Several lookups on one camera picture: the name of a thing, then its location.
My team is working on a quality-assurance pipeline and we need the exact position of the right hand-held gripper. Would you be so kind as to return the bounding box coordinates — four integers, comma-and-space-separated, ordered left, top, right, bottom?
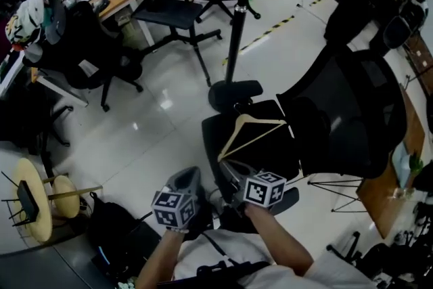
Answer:
219, 160, 288, 208

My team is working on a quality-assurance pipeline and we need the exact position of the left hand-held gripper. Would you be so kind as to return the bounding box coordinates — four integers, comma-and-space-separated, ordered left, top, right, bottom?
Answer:
151, 165, 201, 231

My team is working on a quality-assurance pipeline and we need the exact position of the black coat rack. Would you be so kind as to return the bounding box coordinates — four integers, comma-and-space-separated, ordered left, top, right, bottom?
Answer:
208, 0, 253, 112

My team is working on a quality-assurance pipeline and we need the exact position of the person's left forearm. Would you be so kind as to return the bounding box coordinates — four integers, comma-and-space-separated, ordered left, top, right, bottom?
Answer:
135, 229, 186, 289

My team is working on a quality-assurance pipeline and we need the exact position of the person's right forearm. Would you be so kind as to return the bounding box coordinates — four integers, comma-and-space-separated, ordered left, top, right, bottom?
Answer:
244, 203, 315, 278

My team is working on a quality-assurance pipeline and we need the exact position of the black backpack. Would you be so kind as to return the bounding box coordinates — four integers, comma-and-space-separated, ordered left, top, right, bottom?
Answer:
86, 192, 163, 282

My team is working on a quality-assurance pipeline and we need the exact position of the person's white shirt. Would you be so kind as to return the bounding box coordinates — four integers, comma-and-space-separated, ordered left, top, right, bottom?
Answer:
172, 228, 380, 289

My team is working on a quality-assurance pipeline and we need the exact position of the black chest harness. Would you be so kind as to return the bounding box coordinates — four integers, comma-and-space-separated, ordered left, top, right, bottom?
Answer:
196, 232, 271, 282

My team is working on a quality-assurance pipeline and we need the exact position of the small round yellow stool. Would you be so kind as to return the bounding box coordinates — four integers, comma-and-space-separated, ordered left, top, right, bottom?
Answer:
52, 175, 82, 219

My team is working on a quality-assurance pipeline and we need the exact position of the black mesh office chair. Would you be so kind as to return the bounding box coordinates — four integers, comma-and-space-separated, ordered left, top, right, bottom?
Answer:
202, 45, 407, 216

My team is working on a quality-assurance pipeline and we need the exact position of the large round yellow stool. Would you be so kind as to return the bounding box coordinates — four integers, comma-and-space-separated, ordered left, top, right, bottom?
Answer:
15, 158, 53, 244

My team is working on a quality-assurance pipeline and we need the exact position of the black swivel chair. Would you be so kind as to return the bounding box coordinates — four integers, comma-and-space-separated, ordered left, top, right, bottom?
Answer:
326, 230, 373, 269

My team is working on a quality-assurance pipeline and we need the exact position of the black router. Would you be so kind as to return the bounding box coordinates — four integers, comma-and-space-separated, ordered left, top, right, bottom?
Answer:
1, 171, 40, 227

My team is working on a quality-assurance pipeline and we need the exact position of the dark wooden table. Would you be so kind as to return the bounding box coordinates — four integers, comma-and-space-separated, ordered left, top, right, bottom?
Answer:
307, 83, 428, 241

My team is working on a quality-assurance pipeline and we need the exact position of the black display stand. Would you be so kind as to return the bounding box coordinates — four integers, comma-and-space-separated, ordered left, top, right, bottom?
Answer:
132, 0, 223, 88

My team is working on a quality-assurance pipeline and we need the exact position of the teal table mat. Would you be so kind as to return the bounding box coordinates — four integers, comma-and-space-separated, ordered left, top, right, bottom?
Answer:
391, 141, 413, 189

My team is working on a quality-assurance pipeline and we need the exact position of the small potted plant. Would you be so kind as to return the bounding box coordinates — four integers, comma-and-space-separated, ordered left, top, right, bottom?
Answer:
408, 151, 424, 177

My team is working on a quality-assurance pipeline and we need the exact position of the grey cap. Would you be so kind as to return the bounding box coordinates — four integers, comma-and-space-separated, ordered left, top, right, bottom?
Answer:
43, 0, 67, 45

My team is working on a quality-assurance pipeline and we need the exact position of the patterned white garment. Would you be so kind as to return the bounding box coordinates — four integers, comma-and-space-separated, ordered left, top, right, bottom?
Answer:
5, 0, 51, 51

